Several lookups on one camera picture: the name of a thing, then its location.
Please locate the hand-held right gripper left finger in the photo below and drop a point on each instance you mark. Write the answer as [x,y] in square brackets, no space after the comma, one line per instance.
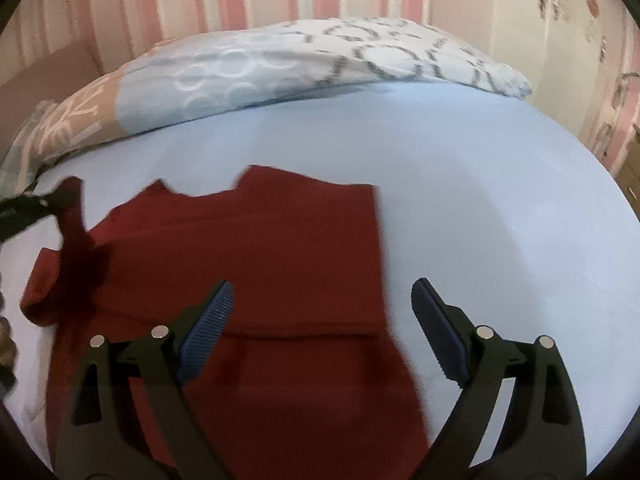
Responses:
[207,327]

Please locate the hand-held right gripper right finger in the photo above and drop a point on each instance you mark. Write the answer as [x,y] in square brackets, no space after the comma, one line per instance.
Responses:
[440,327]

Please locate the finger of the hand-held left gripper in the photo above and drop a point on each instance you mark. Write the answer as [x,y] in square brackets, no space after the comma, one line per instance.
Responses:
[22,212]

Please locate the red knit sweater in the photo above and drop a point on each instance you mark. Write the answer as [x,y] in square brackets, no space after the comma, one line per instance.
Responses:
[280,260]

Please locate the plaid green and pink blanket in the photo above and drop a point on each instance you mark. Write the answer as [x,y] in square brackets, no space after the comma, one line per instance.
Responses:
[20,155]

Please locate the light blue bed blanket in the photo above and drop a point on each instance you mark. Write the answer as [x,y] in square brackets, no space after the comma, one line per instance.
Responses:
[500,210]

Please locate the brown headboard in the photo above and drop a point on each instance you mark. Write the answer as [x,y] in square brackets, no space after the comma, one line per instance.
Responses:
[45,75]

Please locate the wooden cabinet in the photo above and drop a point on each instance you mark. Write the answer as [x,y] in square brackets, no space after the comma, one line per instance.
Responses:
[631,160]

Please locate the patterned blue and tan pillow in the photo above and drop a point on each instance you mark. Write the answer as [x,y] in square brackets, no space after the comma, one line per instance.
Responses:
[250,70]

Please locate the white wardrobe with flower decals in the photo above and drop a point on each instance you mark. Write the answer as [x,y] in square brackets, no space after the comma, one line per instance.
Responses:
[560,45]

